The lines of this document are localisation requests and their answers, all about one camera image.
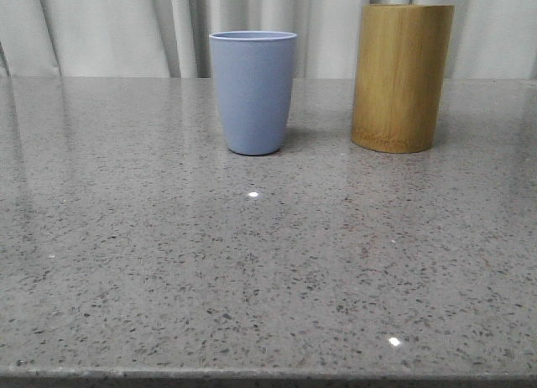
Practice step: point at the light blue plastic cup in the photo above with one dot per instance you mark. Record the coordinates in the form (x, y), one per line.
(253, 73)

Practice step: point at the bamboo cylindrical holder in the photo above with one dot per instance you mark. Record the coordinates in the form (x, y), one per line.
(400, 71)

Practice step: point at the white pleated curtain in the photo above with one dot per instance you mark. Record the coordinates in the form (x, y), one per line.
(169, 38)

